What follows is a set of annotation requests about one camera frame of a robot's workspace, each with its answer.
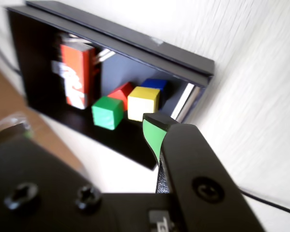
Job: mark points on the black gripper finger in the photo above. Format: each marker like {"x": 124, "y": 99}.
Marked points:
{"x": 26, "y": 188}
{"x": 195, "y": 157}

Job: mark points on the yellow wooden cube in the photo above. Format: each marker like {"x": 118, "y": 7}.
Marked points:
{"x": 142, "y": 104}

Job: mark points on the blue wooden cube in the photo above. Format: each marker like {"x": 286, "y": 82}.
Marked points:
{"x": 154, "y": 83}

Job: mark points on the red wooden cube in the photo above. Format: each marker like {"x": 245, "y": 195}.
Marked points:
{"x": 122, "y": 93}

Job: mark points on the green wooden cube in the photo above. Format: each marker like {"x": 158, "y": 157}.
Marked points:
{"x": 106, "y": 113}

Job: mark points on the black open box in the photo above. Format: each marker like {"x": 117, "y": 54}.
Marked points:
{"x": 195, "y": 63}

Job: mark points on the black box tray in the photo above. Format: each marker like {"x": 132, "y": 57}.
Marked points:
{"x": 38, "y": 72}

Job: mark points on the red white carton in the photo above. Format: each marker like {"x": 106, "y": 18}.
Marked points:
{"x": 72, "y": 72}

